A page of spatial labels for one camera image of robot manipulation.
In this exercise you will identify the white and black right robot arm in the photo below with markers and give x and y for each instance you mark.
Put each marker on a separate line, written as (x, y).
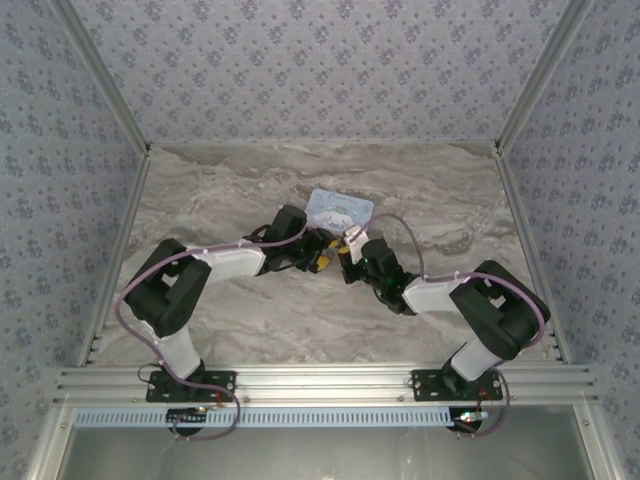
(430, 295)

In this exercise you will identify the aluminium frame leg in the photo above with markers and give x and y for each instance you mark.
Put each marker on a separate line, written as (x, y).
(592, 442)
(52, 444)

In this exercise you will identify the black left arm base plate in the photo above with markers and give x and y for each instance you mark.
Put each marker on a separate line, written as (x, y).
(220, 387)

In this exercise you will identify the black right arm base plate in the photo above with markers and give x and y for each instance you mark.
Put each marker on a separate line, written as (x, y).
(425, 387)

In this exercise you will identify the aluminium side rail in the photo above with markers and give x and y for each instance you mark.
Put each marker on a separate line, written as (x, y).
(527, 240)
(117, 245)

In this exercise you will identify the aluminium frame post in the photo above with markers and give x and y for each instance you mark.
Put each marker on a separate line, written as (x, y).
(545, 75)
(100, 75)

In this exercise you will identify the aluminium cross rail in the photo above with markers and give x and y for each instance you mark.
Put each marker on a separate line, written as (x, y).
(320, 385)

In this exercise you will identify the black circuit board bracket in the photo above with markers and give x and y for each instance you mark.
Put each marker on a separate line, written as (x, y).
(182, 420)
(467, 422)

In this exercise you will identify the light blue cartoon card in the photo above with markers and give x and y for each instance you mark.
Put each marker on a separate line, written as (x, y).
(340, 207)

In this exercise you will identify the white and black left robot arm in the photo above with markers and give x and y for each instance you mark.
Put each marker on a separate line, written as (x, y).
(235, 260)

